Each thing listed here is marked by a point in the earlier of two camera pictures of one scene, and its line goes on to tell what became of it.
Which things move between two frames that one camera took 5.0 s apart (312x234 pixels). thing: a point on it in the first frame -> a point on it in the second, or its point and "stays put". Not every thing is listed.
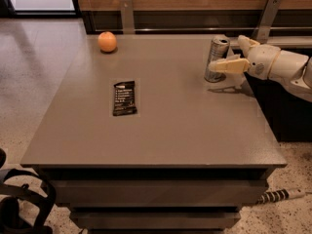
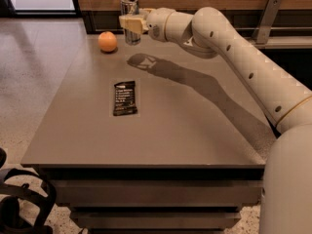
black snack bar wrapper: (124, 102) stays put
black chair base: (11, 194) stays put
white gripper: (263, 61) -> (156, 23)
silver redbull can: (218, 50) -> (130, 6)
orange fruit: (107, 41) stays put
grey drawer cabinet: (137, 141) stays put
